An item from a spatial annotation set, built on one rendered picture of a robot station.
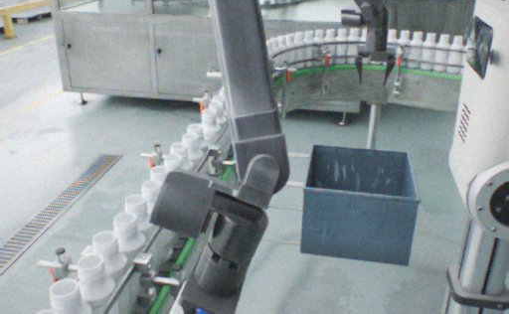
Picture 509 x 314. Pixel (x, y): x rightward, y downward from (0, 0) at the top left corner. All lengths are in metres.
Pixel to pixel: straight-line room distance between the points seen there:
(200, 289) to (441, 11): 5.72
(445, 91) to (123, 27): 3.01
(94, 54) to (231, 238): 4.33
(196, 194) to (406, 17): 5.65
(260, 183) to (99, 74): 4.37
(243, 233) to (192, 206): 0.06
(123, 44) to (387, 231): 3.60
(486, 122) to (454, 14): 5.33
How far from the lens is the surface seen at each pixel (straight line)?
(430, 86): 2.48
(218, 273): 0.58
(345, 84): 2.48
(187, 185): 0.55
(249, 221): 0.54
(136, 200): 0.92
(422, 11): 6.13
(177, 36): 4.45
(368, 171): 1.68
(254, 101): 0.54
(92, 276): 0.76
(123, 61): 4.70
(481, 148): 0.91
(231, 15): 0.55
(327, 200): 1.39
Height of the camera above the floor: 1.61
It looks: 23 degrees down
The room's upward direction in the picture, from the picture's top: straight up
